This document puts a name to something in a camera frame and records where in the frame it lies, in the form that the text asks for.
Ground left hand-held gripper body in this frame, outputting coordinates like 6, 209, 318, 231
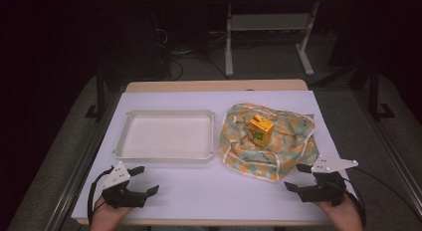
101, 160, 149, 210

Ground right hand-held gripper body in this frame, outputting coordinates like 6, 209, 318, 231
298, 155, 359, 207

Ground orange green patterned cloth bag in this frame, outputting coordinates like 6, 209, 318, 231
218, 102, 317, 183

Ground white plastic tray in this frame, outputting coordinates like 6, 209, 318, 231
111, 109, 216, 164

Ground yellow juice carton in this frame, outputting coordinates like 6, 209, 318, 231
247, 113, 276, 148

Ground person's left hand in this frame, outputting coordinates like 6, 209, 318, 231
89, 194, 134, 231

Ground person's right hand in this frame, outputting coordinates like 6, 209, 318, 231
315, 193, 365, 231

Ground white table sheet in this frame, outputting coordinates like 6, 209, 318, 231
71, 90, 357, 224

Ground black metal stand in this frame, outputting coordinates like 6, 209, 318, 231
367, 61, 396, 121
84, 66, 107, 122

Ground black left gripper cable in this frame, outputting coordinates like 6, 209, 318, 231
86, 166, 115, 226

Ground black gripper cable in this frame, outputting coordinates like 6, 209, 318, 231
341, 166, 422, 227
86, 166, 115, 226

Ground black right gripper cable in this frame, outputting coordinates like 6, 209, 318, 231
341, 166, 422, 227

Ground aluminium rail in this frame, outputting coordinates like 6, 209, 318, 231
44, 91, 122, 231
352, 89, 422, 213

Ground black floor cables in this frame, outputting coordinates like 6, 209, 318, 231
152, 27, 230, 82

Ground white metal desk frame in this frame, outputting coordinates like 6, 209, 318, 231
224, 0, 321, 78

